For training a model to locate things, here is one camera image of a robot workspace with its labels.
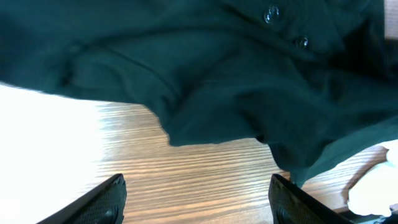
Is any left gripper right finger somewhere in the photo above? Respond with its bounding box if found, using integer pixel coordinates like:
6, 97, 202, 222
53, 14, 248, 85
268, 174, 352, 224

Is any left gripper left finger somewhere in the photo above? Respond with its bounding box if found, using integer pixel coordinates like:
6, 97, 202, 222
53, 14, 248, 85
38, 174, 127, 224

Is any black polo shirt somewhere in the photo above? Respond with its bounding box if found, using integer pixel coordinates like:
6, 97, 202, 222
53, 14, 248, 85
1, 0, 397, 185

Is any white crumpled shirt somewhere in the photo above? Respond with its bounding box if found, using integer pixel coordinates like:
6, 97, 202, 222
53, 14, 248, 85
347, 140, 397, 217

